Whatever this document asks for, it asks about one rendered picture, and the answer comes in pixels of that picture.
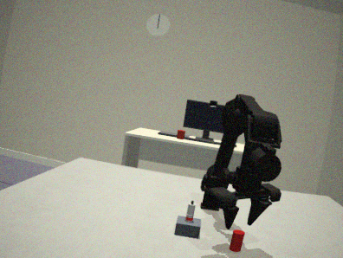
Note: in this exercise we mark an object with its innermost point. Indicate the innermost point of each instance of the grey marker with red band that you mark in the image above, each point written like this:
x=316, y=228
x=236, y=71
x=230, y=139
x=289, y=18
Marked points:
x=190, y=212

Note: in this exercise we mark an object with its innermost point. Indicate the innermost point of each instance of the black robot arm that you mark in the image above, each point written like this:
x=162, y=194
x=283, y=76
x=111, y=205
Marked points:
x=262, y=134

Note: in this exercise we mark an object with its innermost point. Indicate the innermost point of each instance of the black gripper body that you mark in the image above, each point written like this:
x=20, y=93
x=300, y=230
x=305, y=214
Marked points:
x=247, y=186

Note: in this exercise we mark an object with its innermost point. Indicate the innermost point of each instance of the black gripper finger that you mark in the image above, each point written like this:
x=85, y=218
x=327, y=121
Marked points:
x=257, y=207
x=229, y=216

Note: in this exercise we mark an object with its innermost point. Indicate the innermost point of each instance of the red cylinder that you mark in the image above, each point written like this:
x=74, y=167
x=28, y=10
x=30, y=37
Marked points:
x=237, y=240

